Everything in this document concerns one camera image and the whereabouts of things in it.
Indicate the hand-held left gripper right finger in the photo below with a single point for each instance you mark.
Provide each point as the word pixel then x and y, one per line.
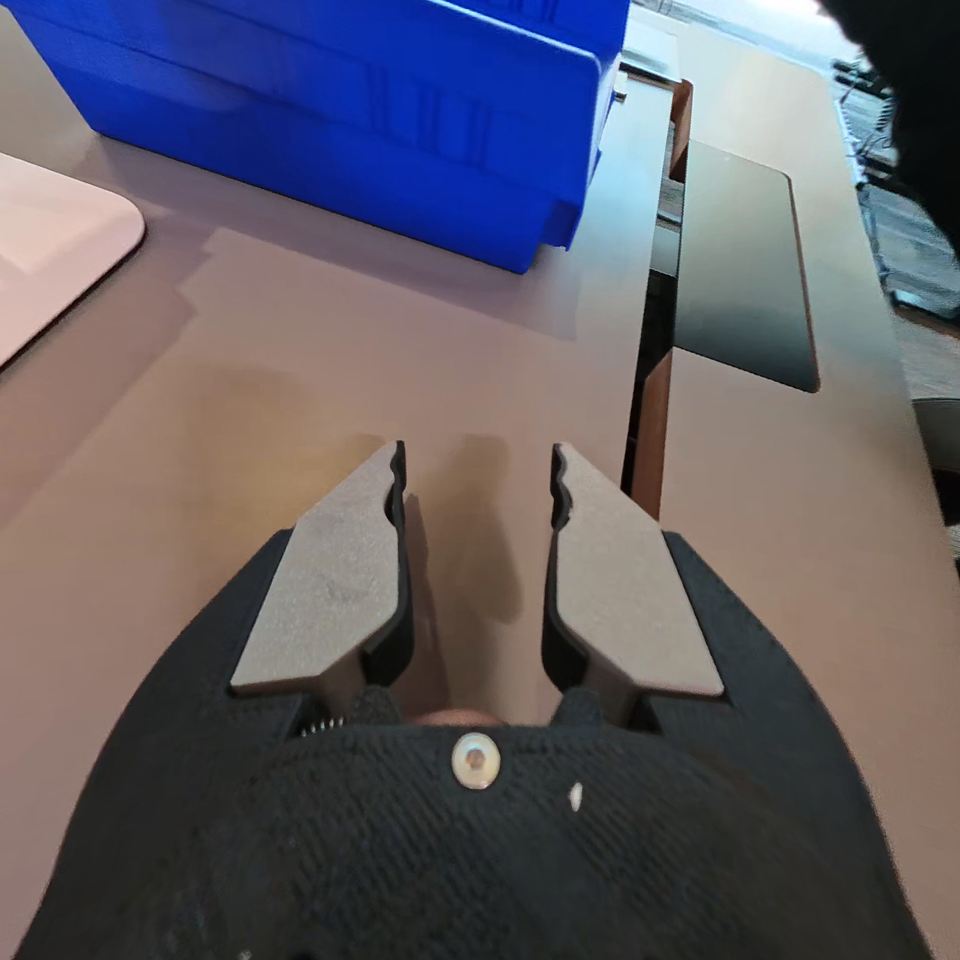
pixel 622 600

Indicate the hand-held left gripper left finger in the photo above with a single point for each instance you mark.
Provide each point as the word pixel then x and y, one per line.
pixel 330 600

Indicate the person's black clothed torso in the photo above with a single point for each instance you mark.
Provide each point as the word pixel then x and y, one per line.
pixel 930 112

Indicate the black flat panel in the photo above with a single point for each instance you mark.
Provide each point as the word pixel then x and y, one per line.
pixel 742 285

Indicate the blue plastic bin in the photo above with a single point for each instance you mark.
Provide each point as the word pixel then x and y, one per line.
pixel 337 112

